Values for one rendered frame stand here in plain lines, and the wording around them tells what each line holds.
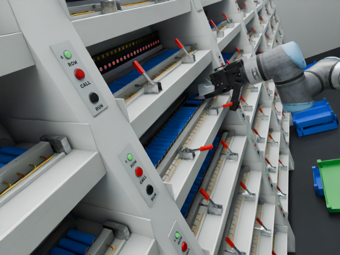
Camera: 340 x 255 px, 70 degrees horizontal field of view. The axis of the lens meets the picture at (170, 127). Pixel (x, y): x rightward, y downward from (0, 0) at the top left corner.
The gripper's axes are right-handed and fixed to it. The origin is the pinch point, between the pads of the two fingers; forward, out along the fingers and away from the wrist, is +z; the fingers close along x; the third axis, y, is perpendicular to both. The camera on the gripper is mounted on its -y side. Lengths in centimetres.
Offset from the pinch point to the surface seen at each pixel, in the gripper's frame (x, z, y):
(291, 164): -80, -5, -94
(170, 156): 38.3, -3.8, -2.2
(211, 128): 18.1, -7.8, -6.2
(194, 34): -10.0, -4.5, 21.3
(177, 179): 43.6, -6.6, -5.8
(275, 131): -80, -3, -65
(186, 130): 24.7, -3.4, -2.1
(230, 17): -80, -3, 19
